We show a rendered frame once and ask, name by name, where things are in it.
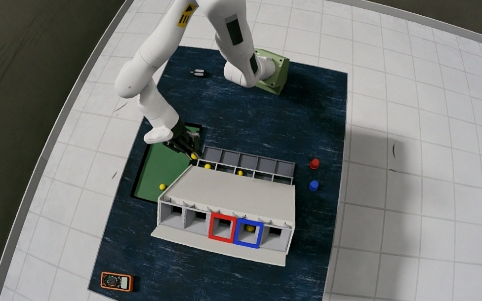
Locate red plug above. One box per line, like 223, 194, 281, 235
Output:
310, 159, 319, 170

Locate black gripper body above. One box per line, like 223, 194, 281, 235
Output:
169, 116, 191, 146

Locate blue plug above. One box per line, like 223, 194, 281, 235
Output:
309, 181, 319, 191

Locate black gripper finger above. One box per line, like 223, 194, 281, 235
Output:
179, 131, 202, 159
162, 139, 194, 160

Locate orange digital multimeter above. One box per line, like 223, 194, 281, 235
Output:
101, 272, 134, 292

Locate red square frame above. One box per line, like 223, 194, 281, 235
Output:
208, 212, 237, 244

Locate blue square frame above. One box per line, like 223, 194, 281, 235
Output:
234, 218, 263, 249

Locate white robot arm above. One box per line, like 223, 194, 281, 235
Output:
115, 0, 276, 144

